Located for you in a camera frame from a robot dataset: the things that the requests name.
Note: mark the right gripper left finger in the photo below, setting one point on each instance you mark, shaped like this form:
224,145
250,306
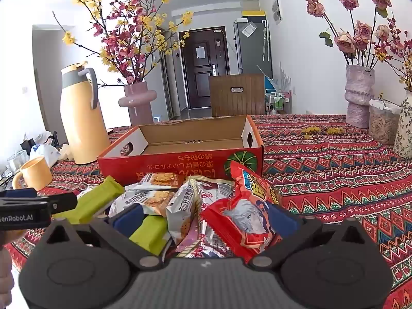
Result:
115,233

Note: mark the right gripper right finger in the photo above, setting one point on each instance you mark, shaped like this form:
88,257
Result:
296,233

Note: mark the green snack bar packet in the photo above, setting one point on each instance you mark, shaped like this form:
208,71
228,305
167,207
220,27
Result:
92,202

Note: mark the white cracker snack packet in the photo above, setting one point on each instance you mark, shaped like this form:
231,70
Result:
152,202

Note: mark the red character snack bag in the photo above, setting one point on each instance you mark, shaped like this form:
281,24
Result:
243,221

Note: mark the silver biscuit snack packet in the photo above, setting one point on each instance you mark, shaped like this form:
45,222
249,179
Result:
182,209

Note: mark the orange cracker snack packet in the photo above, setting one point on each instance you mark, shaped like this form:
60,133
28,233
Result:
157,182

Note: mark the yellow ceramic mug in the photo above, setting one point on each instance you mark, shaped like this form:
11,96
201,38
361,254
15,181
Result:
36,174

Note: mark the white blue plastic bag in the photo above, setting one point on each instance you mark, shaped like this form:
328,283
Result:
47,151

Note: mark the yellow thermos jug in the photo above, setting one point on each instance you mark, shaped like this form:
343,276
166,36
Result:
81,114

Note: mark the fallen yellow petals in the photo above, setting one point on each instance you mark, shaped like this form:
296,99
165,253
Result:
313,131

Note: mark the red orange cardboard box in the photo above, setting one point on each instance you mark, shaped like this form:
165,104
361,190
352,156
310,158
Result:
189,147

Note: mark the pink glass vase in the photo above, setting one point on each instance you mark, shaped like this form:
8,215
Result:
138,100

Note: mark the floral white vase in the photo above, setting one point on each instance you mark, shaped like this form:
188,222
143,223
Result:
403,138

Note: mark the brown wooden chair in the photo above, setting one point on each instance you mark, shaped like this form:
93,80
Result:
233,95

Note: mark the clear cereal container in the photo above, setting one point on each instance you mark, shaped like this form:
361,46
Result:
384,117

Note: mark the textured lilac vase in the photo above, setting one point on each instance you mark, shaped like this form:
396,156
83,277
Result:
358,93

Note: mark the grey refrigerator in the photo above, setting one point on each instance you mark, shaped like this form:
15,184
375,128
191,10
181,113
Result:
252,43

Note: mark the dark brown entry door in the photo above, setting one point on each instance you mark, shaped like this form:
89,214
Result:
204,55

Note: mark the pink yellow blossom branches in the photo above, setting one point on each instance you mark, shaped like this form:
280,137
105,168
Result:
134,35

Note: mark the dried pink roses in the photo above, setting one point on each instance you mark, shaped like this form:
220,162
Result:
366,45

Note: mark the yellow box atop fridge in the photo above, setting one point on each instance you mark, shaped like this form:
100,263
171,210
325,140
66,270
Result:
250,14

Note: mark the wire storage rack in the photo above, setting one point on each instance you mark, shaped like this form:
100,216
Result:
278,102

